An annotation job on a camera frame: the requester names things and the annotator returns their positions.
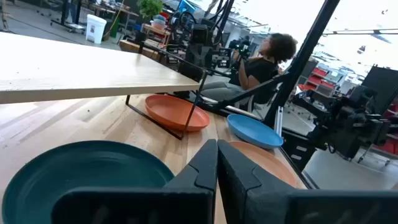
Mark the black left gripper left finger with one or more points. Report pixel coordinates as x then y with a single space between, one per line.
186 199

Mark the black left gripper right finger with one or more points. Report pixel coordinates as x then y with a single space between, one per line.
248 193

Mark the pale terracotta plate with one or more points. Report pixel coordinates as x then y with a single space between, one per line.
270 161

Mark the blue plate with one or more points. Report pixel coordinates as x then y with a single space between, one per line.
252 130

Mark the red-orange plate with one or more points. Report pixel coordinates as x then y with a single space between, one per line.
171 110

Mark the dark teal plate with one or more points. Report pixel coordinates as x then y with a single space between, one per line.
77 168

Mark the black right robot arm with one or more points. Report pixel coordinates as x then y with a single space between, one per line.
351 124

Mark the person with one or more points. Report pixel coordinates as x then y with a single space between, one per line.
258 71

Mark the red storage rack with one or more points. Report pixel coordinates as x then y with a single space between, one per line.
320 79

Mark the black background robot rig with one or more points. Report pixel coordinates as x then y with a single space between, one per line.
199 49

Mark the black upright panel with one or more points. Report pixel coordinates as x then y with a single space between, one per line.
382 84

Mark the white bin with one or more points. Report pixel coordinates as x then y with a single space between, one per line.
95 29

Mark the leafy green room plant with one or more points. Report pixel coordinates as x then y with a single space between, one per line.
150 7

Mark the silver aluminium bracket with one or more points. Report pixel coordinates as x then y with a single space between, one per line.
279 121

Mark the black aluminium table frame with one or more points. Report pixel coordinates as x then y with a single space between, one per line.
298 62

